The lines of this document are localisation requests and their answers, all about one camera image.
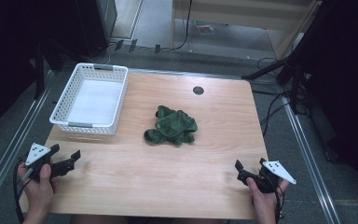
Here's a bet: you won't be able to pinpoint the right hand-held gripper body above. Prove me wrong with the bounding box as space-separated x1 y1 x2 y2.
237 160 297 194

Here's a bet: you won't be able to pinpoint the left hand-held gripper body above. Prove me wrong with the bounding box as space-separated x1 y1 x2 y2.
24 142 76 182

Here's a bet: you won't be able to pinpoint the person's right hand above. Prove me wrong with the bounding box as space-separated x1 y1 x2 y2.
246 176 291 224

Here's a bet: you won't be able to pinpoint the person's left hand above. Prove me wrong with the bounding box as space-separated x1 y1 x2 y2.
17 162 59 219

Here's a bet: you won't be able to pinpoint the white perforated plastic basket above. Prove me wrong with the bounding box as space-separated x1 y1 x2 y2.
48 63 130 136

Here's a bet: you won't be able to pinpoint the crumpled dark green cloth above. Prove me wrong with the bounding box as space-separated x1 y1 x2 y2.
143 105 199 147

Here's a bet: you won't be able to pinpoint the black metal stand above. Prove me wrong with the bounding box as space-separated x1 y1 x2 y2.
241 0 334 81

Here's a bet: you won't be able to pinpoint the black cabinet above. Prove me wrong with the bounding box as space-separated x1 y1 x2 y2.
40 0 119 59

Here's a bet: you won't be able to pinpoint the red booklet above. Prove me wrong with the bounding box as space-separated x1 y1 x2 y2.
195 23 215 35

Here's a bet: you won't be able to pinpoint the light wooden shelf unit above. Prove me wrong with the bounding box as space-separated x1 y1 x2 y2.
170 0 323 60

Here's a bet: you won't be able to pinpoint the metal floor rail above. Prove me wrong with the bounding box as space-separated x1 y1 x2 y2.
281 96 343 224
0 69 57 216

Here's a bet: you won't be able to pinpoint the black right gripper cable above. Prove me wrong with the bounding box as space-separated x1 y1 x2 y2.
273 185 288 221

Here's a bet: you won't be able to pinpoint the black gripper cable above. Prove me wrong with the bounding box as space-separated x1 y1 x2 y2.
273 185 288 221
11 158 32 224

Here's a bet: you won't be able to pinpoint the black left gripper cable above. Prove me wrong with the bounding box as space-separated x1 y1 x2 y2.
11 158 32 224

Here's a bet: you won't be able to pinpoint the black floor cables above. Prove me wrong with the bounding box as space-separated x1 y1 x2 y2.
251 56 311 138

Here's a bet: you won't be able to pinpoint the black upright stand post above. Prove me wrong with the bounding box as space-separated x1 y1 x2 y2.
33 40 47 101

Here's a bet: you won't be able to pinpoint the black hanging cable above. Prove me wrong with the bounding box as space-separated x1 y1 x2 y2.
171 0 194 51

